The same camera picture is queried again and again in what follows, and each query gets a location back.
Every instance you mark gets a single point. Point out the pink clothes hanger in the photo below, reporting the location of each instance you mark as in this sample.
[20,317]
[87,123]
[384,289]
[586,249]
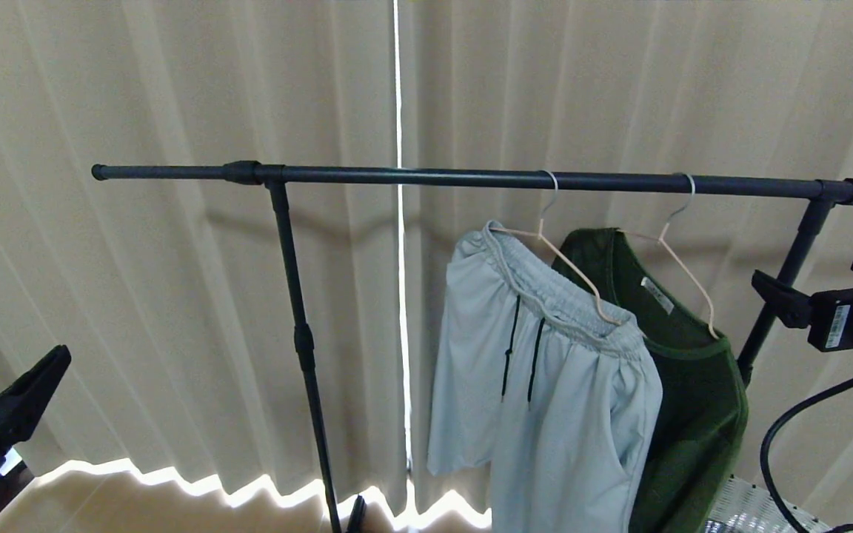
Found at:
[662,231]
[540,228]

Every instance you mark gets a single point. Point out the green garment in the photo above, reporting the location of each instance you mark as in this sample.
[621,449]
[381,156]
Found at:
[693,414]

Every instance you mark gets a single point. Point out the pale grey shorts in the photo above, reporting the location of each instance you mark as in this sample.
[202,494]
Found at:
[545,414]

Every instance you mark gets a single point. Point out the white laundry basket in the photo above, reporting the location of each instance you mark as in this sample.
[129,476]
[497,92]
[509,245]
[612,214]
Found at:
[737,511]

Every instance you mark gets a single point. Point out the black clothes rack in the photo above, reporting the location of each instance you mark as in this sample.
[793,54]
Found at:
[397,176]

